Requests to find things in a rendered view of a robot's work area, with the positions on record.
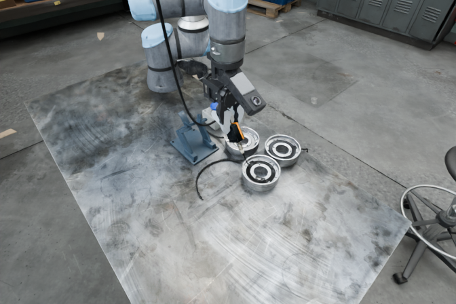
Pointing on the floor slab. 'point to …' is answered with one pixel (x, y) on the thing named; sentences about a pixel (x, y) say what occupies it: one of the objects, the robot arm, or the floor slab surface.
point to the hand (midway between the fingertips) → (233, 128)
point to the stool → (430, 237)
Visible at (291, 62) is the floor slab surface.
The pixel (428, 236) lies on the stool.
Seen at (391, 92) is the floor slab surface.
